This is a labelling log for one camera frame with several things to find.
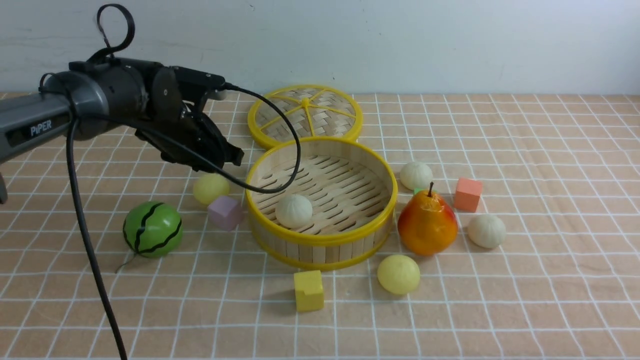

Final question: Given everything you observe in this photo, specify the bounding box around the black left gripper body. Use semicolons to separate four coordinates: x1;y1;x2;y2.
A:
135;102;233;173

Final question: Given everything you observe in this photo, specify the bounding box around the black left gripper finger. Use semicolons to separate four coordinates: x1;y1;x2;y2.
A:
222;145;245;167

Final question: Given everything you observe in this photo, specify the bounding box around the yellow bun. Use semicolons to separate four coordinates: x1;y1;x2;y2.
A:
192;173;230;207
377;254;421;296

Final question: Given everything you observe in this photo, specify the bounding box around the white bun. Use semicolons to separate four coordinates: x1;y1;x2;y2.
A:
275;194;313;229
398;161;434;191
467;214;507;249

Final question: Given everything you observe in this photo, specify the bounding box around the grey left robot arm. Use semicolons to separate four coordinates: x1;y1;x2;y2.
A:
0;58;244;173

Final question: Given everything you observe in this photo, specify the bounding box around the bamboo steamer lid yellow rim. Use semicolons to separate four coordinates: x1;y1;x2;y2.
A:
247;84;364;150

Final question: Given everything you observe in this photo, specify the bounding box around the bamboo steamer tray yellow rim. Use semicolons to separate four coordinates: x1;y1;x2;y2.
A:
246;136;398;271

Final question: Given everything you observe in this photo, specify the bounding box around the purple cube block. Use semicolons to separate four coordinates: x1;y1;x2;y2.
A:
207;195;244;231

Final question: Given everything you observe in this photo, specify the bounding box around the green toy watermelon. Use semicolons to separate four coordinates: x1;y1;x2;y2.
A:
115;201;183;273

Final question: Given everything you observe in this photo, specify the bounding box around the yellow cube block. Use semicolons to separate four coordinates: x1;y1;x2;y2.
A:
293;269;325;312

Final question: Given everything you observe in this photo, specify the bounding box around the orange toy pear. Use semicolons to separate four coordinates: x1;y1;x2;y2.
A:
397;181;458;256

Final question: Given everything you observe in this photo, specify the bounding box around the orange cube block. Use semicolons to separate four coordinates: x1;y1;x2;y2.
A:
453;177;483;213

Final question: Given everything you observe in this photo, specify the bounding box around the checkered orange tablecloth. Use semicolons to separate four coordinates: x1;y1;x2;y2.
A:
0;91;640;360

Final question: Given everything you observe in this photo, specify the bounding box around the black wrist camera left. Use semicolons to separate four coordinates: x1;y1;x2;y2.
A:
169;66;227;104

